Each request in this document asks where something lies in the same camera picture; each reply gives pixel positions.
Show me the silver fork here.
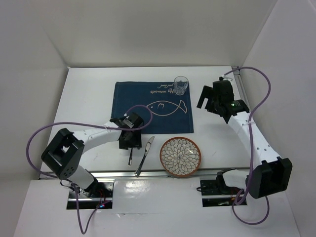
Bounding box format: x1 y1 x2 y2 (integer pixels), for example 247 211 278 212
128 148 133 166

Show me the clear plastic cup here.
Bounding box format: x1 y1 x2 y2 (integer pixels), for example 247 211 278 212
173 76 189 96

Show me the blue fish placemat cloth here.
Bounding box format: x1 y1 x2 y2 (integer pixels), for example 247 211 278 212
111 81 194 134

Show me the floral patterned ceramic plate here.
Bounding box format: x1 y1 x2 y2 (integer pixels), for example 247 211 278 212
159 137 202 177

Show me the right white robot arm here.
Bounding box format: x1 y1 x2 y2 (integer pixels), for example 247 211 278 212
197 79 293 199

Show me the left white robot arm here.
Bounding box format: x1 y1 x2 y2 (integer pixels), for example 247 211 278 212
41 113 144 197

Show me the silver table knife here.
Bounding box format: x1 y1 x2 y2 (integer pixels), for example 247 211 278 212
134 136 155 177

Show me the front aluminium rail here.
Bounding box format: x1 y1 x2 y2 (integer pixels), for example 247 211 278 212
92 168 228 179

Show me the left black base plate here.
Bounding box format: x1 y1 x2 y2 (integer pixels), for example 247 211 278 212
66 181 114 210

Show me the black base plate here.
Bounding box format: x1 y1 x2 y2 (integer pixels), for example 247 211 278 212
66 181 114 210
197 180 239 207

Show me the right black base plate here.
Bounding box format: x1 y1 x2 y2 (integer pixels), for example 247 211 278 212
197 180 239 207

